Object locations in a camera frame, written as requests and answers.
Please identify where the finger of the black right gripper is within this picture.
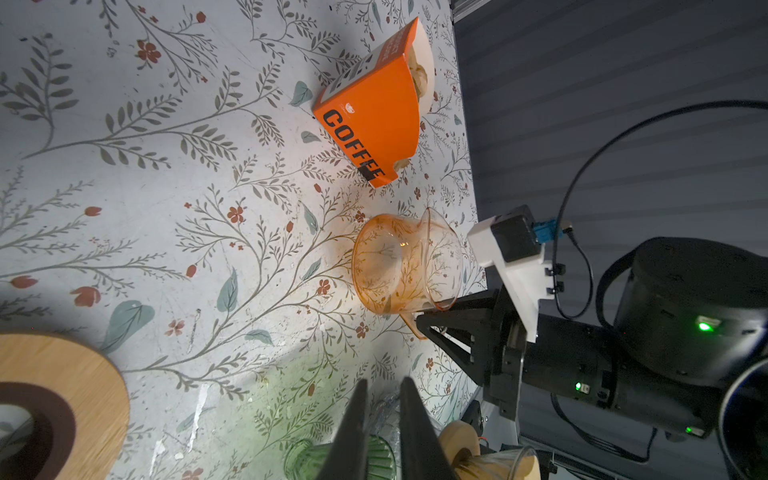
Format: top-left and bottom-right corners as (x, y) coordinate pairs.
(416, 290), (501, 386)

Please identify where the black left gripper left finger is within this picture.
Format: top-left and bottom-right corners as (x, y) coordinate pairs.
(317, 379), (370, 480)

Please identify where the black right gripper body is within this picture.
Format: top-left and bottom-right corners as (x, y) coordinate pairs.
(483, 290), (720, 438)

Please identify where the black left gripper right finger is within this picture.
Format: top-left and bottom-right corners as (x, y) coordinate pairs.
(399, 377), (456, 480)

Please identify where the wooden dripper ring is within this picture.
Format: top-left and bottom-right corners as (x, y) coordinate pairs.
(437, 419), (482, 469)
(0, 332), (131, 480)

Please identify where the orange glass carafe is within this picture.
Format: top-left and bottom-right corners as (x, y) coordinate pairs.
(351, 208), (465, 340)

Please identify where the grey glass dripper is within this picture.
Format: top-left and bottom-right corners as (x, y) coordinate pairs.
(454, 446), (541, 480)

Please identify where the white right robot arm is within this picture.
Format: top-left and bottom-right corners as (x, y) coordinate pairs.
(416, 237), (767, 479)

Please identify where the orange coffee filter box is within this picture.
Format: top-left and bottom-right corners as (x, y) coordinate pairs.
(313, 18), (436, 188)

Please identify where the floral table mat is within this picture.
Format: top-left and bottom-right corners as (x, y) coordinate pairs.
(1, 1), (477, 479)

